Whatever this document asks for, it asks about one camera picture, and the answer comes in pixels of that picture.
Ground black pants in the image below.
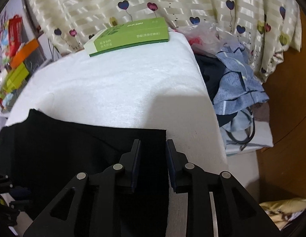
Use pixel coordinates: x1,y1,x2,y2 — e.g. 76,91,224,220
0,109,169,236

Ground blue patterned clothing pile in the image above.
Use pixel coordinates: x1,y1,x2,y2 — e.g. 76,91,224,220
195,43,269,150

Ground white bed sheet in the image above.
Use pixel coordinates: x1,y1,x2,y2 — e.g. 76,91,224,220
5,30,229,237

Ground wooden wardrobe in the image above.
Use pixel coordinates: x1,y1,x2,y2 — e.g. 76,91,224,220
256,13,306,202

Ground yellow patterned pillow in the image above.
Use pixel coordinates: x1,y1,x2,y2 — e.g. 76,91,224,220
260,198,306,230

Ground green and white box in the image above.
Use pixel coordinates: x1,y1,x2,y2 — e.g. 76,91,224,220
84,17,169,57

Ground clear plastic bag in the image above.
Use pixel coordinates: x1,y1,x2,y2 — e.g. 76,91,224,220
177,22,239,57

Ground lime green box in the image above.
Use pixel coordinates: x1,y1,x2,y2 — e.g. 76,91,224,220
0,63,29,99

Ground orange box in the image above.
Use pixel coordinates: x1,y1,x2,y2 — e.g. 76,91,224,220
10,39,39,69

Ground cream heart pattern curtain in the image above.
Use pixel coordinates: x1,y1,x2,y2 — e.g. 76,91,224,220
28,0,302,81

